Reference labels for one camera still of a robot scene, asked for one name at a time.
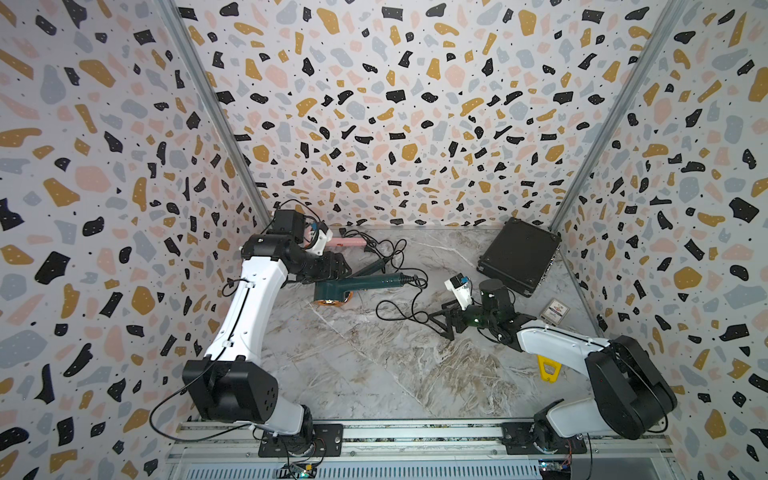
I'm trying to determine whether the green circuit board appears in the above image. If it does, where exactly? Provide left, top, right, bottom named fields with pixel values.
left=279, top=462, right=317, bottom=480

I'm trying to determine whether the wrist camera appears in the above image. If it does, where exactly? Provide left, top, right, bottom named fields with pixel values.
left=265, top=209, right=333, bottom=257
left=444, top=273, right=473, bottom=310

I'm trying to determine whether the pink hair dryer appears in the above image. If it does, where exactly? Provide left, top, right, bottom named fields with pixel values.
left=326, top=237, right=368, bottom=248

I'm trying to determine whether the black cord of pink dryer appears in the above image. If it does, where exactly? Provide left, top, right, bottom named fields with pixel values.
left=341, top=229, right=391, bottom=253

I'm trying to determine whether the small card box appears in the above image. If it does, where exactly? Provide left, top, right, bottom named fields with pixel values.
left=539, top=299, right=570, bottom=326

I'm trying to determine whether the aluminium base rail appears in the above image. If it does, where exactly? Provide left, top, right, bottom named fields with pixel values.
left=167, top=419, right=684, bottom=479

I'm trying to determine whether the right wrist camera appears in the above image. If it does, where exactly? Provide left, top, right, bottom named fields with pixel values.
left=444, top=273, right=473, bottom=310

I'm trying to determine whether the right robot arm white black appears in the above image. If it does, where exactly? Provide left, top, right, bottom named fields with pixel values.
left=427, top=275, right=678, bottom=454

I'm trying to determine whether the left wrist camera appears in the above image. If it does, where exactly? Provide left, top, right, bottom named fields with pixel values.
left=265, top=209, right=333, bottom=257

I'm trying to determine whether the black cord of far dryer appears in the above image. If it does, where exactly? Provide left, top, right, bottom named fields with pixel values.
left=377, top=238, right=430, bottom=283

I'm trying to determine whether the green hair dryer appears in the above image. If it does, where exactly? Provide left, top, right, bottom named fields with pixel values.
left=352, top=257, right=389, bottom=277
left=313, top=272, right=422, bottom=306

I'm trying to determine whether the black case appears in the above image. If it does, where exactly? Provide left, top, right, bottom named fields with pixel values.
left=477, top=218, right=562, bottom=297

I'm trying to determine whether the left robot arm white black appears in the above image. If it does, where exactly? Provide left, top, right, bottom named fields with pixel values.
left=182, top=234, right=351, bottom=456

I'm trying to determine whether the yellow triangular plastic piece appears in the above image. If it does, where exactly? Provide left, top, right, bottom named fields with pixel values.
left=537, top=355, right=562, bottom=383

